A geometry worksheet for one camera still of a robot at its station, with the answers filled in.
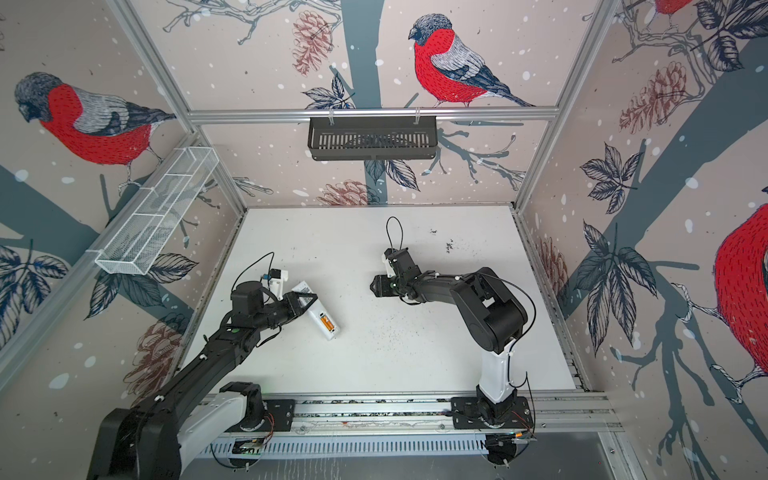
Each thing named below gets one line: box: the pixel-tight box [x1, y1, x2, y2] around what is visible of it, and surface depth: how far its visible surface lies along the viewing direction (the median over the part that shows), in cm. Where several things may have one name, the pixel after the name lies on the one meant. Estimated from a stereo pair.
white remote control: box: [291, 280, 341, 341], surface depth 83 cm
